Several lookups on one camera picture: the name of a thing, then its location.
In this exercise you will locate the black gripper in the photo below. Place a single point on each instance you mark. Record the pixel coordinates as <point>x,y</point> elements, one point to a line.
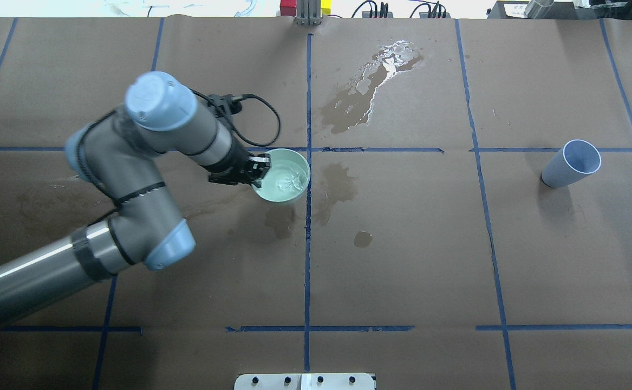
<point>235,161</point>

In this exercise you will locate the mint green bowl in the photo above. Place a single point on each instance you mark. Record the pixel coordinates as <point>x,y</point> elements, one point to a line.
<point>287,178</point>

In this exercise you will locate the light blue paper cup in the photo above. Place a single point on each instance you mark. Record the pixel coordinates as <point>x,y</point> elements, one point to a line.
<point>577,160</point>

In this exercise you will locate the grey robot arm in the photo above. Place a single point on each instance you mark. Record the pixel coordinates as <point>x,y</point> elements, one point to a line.
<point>116,155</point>

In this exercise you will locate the red blue yellow blocks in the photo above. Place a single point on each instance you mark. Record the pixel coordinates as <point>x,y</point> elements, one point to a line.
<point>288,8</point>

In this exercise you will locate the steel cylinder cup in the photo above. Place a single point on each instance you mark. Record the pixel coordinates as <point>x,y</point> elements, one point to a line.
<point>538,9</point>

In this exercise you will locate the aluminium frame post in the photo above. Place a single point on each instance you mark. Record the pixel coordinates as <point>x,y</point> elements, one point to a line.
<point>308,12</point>

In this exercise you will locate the white metal base plate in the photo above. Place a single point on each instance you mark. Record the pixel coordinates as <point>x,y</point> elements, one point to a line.
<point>342,380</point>

